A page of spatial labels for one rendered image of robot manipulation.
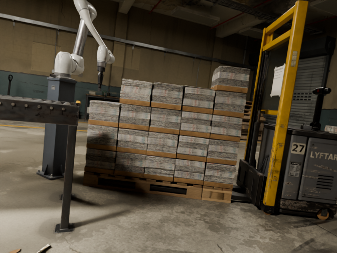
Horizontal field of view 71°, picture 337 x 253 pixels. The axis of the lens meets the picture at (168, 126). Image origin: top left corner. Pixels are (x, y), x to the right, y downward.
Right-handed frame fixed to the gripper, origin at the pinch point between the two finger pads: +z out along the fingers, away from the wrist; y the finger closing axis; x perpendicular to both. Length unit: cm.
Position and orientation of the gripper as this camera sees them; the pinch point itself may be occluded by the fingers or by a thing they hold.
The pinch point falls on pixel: (99, 87)
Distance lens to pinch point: 252.9
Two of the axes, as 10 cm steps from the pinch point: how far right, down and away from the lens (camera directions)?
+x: -9.9, -1.2, 0.0
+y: 0.1, -0.9, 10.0
